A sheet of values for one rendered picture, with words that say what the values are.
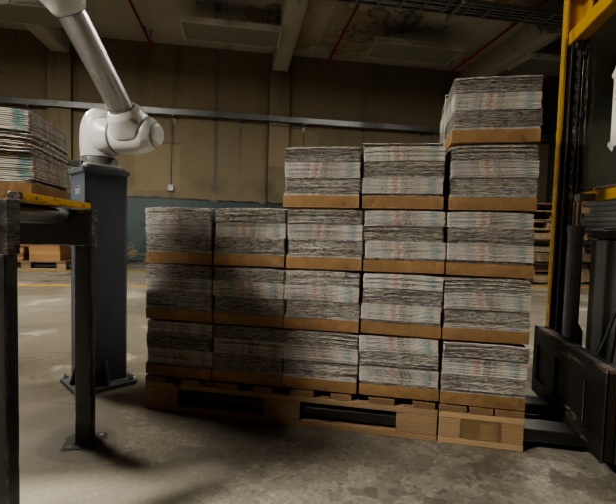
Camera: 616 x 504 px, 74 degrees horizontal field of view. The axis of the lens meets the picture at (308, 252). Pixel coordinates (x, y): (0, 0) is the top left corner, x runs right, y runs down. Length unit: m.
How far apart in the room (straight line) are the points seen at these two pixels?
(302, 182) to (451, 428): 1.04
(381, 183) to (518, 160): 0.46
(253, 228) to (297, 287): 0.28
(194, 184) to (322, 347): 7.05
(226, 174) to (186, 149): 0.88
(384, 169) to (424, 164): 0.14
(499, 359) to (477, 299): 0.22
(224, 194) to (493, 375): 7.22
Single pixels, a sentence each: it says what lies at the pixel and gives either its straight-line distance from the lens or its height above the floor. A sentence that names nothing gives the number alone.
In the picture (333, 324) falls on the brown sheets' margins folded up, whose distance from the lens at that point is 1.56.
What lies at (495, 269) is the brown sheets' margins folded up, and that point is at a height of 0.63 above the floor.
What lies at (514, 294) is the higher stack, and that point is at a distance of 1.59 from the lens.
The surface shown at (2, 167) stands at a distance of 1.28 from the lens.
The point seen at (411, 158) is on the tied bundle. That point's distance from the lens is 1.54.
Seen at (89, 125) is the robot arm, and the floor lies 1.19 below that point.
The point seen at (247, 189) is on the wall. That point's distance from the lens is 8.35.
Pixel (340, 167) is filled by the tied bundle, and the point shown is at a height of 0.98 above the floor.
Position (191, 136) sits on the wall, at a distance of 8.55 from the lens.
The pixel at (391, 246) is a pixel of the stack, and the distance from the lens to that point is 1.52.
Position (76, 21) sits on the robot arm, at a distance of 1.88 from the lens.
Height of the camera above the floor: 0.75
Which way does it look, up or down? 3 degrees down
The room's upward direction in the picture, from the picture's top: 2 degrees clockwise
